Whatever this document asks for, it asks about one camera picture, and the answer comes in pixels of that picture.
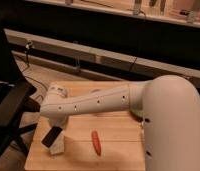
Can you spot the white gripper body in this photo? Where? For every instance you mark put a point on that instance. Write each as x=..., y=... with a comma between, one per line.
x=61, y=123

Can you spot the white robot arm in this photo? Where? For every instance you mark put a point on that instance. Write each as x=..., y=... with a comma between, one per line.
x=171, y=114

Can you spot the red chili pepper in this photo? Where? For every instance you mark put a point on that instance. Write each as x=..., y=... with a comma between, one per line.
x=96, y=142

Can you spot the black chair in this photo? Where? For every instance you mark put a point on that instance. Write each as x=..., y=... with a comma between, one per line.
x=15, y=99

